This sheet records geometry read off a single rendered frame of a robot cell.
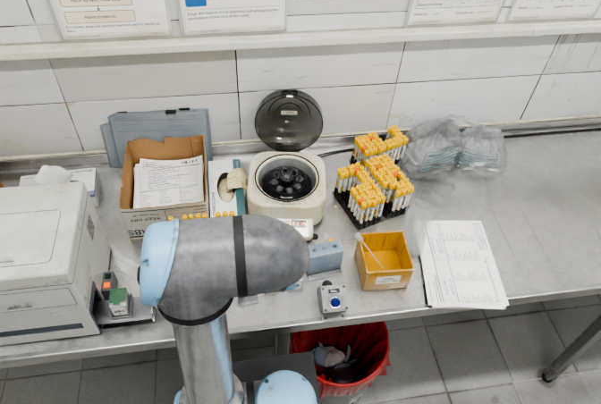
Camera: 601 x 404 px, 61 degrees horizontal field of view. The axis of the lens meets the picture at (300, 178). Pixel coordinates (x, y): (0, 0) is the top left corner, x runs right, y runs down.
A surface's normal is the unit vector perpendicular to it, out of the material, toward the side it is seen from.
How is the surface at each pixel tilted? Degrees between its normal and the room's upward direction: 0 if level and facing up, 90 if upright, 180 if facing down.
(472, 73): 90
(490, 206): 0
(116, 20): 94
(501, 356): 0
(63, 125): 90
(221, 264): 43
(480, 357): 0
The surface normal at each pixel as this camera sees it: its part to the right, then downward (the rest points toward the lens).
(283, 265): 0.72, 0.17
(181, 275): 0.13, 0.18
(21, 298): 0.15, 0.73
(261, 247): 0.33, -0.33
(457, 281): 0.04, -0.68
